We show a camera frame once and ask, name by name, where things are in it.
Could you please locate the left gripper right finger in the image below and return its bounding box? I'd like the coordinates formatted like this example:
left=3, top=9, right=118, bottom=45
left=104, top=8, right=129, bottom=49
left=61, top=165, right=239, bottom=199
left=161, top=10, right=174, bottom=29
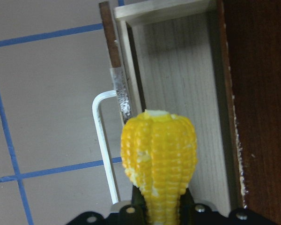
left=179, top=188, right=212, bottom=225

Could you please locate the dark wooden drawer cabinet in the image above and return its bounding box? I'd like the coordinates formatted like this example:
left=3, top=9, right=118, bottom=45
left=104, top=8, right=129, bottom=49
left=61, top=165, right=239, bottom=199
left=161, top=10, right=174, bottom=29
left=217, top=0, right=281, bottom=225

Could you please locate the yellow corn cob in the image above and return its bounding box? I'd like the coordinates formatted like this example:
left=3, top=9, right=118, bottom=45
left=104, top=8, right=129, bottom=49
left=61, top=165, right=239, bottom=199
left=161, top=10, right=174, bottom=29
left=120, top=110, right=197, bottom=225

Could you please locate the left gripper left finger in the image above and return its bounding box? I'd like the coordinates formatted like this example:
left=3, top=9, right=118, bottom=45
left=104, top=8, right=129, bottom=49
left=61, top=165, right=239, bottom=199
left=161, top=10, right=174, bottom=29
left=118, top=187, right=147, bottom=225

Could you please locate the wooden drawer with handle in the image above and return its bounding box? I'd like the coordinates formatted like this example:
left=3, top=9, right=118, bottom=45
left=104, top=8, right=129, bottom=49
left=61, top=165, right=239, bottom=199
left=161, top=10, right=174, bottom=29
left=93, top=0, right=244, bottom=213

